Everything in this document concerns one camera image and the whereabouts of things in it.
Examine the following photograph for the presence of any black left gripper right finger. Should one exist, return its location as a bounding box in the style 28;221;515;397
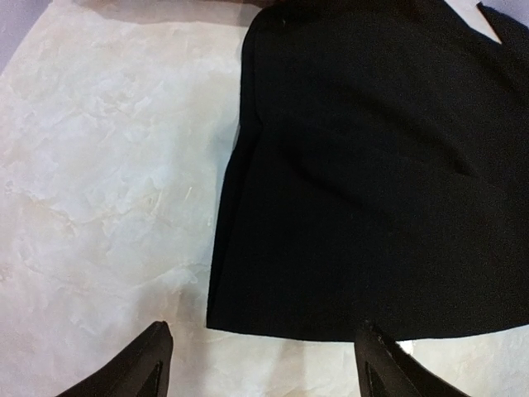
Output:
355;324;465;397

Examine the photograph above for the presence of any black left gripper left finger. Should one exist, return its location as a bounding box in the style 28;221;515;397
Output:
59;321;173;397

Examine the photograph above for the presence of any black t-shirt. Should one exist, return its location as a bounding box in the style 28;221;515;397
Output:
206;1;528;342

